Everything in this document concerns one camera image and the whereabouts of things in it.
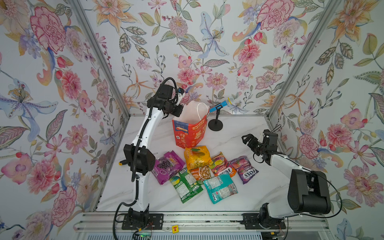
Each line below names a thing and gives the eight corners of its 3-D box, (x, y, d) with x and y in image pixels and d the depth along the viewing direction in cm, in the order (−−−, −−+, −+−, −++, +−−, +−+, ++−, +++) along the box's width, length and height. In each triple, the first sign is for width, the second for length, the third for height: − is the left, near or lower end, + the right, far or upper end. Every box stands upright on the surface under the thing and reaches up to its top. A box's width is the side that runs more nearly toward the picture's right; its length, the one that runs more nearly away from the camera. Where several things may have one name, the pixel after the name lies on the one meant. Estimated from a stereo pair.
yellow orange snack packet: (187, 171, 92) (186, 165, 87) (184, 153, 101) (183, 146, 95) (210, 167, 94) (212, 161, 88) (206, 149, 102) (206, 143, 97)
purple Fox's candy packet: (243, 183, 88) (245, 181, 85) (229, 163, 96) (230, 160, 93) (258, 176, 91) (260, 173, 88) (243, 156, 99) (244, 154, 96)
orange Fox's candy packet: (219, 183, 87) (220, 182, 86) (205, 161, 97) (205, 159, 95) (236, 174, 91) (237, 172, 89) (220, 153, 100) (221, 151, 98)
